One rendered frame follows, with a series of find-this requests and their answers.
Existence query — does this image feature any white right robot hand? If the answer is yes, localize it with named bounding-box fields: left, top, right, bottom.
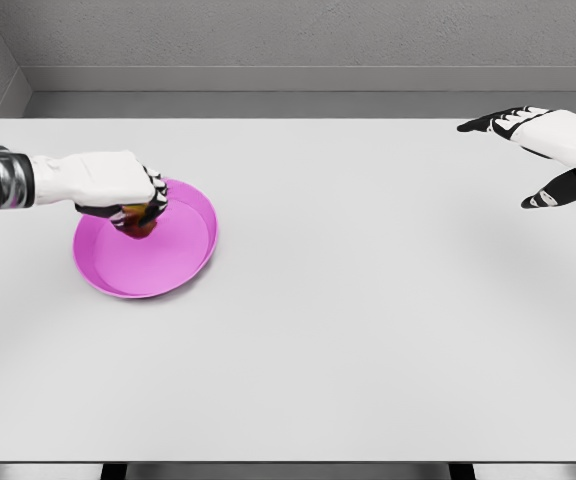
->
left=456, top=105, right=576, bottom=211

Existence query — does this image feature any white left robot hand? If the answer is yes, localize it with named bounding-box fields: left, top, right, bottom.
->
left=59, top=150, right=169, bottom=233

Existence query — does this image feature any red yellow apple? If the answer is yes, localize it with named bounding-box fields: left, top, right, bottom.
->
left=117, top=203, right=160, bottom=241

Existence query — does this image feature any pink round plate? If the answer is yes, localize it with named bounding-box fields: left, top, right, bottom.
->
left=72, top=178, right=218, bottom=300

